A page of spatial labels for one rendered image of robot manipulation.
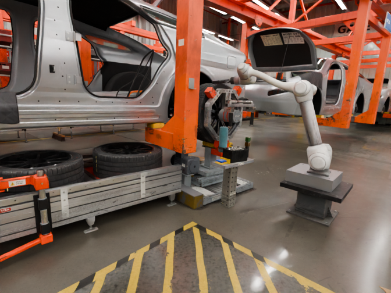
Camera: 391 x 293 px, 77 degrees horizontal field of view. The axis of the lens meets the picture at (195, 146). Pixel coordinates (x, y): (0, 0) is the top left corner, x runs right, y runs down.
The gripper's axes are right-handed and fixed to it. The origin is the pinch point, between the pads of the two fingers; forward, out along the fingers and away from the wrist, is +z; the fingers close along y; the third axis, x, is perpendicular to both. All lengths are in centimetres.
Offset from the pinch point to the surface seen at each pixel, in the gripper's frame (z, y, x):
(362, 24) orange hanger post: -175, 342, 37
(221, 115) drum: -7.1, -12.0, -33.5
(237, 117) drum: -23.3, -12.3, -35.6
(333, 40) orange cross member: -146, 569, 7
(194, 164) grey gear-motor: 16, -46, -74
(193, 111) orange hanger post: 4, -56, -16
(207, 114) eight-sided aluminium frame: 2.1, -28.8, -27.2
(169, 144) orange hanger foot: 31, -63, -46
